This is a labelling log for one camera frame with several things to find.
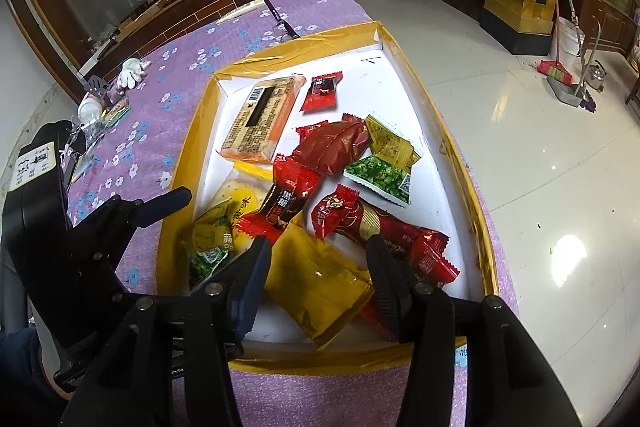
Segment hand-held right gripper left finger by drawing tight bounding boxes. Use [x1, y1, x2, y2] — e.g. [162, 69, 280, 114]
[60, 236, 273, 427]

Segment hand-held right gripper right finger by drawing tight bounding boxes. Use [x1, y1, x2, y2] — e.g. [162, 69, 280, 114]
[366, 234, 583, 427]

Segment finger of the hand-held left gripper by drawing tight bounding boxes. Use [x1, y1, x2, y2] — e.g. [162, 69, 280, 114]
[97, 186, 194, 239]
[75, 251, 142, 334]

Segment yellow green pea packet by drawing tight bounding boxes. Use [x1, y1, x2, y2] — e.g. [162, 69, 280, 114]
[342, 113, 423, 208]
[182, 198, 246, 293]

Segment plain yellow snack packet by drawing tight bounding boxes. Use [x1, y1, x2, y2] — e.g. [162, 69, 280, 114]
[262, 224, 376, 349]

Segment long brown red wafer packet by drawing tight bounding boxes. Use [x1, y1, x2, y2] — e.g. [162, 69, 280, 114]
[332, 202, 451, 278]

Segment square cracker packet yellow edge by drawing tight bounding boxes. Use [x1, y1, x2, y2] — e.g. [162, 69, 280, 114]
[210, 159, 281, 248]

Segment orange cracker packet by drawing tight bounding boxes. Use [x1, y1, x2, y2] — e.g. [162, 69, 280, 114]
[216, 76, 307, 164]

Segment dark red snack packet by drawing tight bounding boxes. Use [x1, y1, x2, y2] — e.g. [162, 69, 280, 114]
[290, 114, 372, 180]

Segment small red candy packet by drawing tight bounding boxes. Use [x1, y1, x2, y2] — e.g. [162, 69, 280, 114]
[295, 121, 331, 148]

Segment yellow-edged white foam tray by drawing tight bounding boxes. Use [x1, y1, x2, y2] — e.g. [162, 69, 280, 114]
[155, 21, 501, 378]

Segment person's left forearm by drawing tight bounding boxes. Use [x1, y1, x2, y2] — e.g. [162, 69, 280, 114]
[0, 327, 66, 427]

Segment blue card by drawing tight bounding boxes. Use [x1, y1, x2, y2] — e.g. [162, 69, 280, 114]
[70, 152, 96, 182]

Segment clear plastic bag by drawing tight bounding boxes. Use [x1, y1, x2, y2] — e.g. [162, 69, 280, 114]
[80, 114, 116, 148]

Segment black chair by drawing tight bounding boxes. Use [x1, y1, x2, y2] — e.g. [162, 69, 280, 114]
[27, 119, 73, 145]

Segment green flat packet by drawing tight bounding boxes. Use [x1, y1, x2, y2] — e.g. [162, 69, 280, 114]
[102, 99, 132, 128]

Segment white cup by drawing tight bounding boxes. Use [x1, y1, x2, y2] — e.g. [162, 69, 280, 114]
[76, 93, 103, 125]

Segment purple floral tablecloth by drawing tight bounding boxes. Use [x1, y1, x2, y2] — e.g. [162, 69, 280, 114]
[62, 0, 521, 427]

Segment white glove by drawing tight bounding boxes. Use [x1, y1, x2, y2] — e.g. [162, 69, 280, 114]
[116, 58, 152, 89]

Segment grey dustpan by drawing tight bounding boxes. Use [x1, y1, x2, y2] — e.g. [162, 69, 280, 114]
[547, 19, 603, 108]

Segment broom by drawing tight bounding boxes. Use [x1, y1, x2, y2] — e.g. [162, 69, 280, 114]
[537, 0, 586, 85]

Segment metal kettle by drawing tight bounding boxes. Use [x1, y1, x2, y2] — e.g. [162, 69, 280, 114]
[585, 59, 608, 92]

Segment white bucket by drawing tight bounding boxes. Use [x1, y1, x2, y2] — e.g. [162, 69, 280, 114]
[552, 17, 586, 58]

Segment eyeglasses with purple cord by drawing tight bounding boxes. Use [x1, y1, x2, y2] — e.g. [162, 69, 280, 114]
[257, 0, 301, 40]

